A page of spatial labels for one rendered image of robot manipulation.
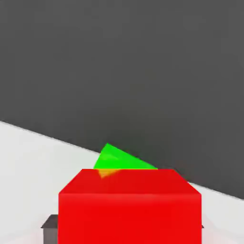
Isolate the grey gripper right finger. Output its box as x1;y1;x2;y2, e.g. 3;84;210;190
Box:
201;224;220;244

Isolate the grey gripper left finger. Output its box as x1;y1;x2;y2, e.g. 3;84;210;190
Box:
24;214;59;244

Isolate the small red cube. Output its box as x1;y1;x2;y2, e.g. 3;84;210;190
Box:
58;168;202;244

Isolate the small green cube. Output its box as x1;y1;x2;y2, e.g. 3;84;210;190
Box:
93;142;158;170

